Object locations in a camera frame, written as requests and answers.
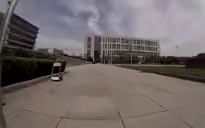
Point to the large white glass-fronted building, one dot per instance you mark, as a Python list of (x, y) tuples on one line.
[(123, 48)]

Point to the grey concrete slab pavement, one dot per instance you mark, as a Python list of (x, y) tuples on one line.
[(116, 93)]

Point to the small white delivery robot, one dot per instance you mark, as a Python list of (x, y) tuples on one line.
[(56, 76)]

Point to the low pale building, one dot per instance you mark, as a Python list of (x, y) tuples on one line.
[(51, 51)]

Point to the dark green hedge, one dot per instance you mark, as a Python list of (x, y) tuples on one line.
[(26, 70)]

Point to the dark multi-storey building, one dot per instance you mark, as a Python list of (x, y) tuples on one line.
[(23, 33)]

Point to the grass strip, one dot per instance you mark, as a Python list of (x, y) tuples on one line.
[(190, 71)]

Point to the grey concrete kerb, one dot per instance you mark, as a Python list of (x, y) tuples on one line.
[(193, 79)]

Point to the row of dark bushes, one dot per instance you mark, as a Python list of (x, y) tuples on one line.
[(200, 61)]

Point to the low concrete kerb wall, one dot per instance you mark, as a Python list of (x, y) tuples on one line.
[(26, 83)]

